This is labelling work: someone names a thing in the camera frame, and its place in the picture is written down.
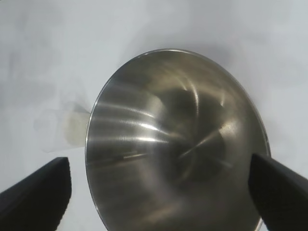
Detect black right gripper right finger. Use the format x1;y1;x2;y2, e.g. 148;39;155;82
247;153;308;231

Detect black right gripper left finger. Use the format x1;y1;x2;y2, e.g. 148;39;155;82
0;156;72;231

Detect clear plastic measuring cup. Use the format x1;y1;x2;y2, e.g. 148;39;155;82
33;96;92;154

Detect white rice grains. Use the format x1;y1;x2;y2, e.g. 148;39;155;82
64;113;90;145

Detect stainless steel mixing bowl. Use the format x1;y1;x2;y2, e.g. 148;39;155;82
84;49;271;231

